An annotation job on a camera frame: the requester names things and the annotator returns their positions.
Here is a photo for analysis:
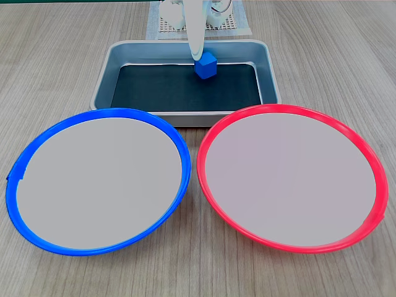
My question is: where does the blue cube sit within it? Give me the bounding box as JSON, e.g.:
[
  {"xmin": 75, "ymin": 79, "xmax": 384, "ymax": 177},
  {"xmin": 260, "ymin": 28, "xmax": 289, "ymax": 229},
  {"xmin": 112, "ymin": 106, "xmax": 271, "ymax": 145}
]
[{"xmin": 194, "ymin": 51, "xmax": 218, "ymax": 80}]

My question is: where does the steel tray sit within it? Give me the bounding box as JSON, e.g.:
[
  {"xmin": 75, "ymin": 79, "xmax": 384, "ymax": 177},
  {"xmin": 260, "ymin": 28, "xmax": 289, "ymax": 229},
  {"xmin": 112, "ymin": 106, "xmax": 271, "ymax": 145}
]
[{"xmin": 90, "ymin": 40, "xmax": 283, "ymax": 128}]

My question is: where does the red-rimmed white plate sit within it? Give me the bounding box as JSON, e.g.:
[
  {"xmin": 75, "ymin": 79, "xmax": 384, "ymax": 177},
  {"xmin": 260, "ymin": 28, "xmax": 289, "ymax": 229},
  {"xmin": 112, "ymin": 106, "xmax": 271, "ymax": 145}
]
[{"xmin": 196, "ymin": 103, "xmax": 389, "ymax": 255}]

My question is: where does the blue-rimmed white plate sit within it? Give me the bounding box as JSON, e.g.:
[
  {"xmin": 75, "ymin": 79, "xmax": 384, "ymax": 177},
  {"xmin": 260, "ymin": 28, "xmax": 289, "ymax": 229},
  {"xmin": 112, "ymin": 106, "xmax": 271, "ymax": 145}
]
[{"xmin": 5, "ymin": 107, "xmax": 193, "ymax": 257}]

